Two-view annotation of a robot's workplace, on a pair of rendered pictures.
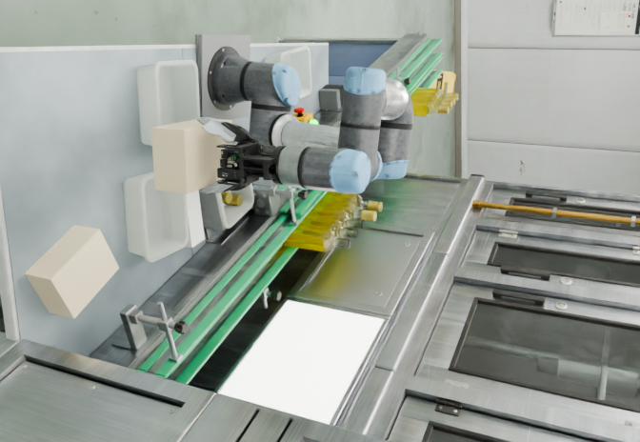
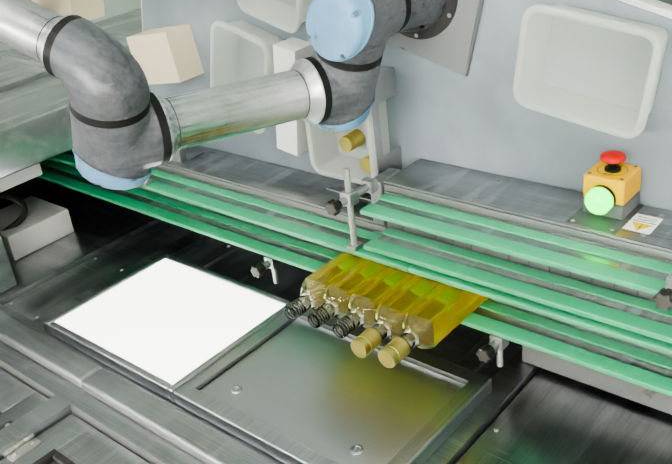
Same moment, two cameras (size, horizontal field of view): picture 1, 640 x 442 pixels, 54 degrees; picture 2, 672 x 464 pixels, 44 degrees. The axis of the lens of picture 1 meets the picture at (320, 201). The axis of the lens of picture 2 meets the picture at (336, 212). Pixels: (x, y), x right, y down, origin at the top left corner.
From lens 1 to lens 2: 2.43 m
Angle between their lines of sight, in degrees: 90
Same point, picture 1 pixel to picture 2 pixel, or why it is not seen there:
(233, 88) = not seen: outside the picture
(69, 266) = (139, 40)
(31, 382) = not seen: hidden behind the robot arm
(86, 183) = not seen: outside the picture
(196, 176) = not seen: outside the picture
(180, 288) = (253, 171)
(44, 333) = (160, 88)
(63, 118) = not seen: outside the picture
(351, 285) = (278, 366)
